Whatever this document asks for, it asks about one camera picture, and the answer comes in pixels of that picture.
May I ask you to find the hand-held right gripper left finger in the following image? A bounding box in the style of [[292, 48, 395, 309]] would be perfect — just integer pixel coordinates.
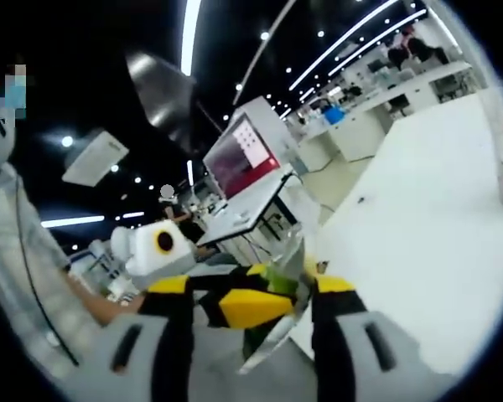
[[70, 274, 194, 402]]

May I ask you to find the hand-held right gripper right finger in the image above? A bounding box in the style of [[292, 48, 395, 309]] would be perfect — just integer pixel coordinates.
[[311, 274, 431, 402]]

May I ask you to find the green black skincare packet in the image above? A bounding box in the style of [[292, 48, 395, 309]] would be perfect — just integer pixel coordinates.
[[237, 228, 319, 374]]

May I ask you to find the white laptop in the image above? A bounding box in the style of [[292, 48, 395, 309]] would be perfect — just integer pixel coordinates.
[[196, 111, 297, 249]]

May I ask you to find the ceiling air conditioner panel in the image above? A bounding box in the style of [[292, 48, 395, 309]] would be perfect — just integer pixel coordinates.
[[61, 129, 130, 186]]

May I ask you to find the blue box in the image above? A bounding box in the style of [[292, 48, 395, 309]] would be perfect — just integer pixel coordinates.
[[321, 106, 346, 126]]

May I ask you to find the row of white office desks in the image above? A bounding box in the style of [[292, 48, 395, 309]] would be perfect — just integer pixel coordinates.
[[293, 58, 487, 167]]

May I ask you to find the ceiling light strip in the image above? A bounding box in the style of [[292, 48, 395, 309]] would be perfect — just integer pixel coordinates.
[[179, 0, 203, 77]]

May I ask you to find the black worn-device cable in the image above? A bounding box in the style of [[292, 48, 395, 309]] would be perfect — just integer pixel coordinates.
[[15, 175, 80, 366]]

